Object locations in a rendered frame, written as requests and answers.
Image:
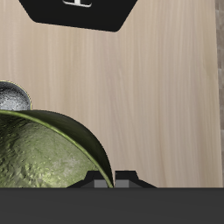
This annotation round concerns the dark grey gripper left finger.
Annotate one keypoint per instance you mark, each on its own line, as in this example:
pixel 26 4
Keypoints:
pixel 92 178

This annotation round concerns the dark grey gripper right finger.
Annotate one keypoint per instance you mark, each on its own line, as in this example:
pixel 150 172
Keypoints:
pixel 126 177

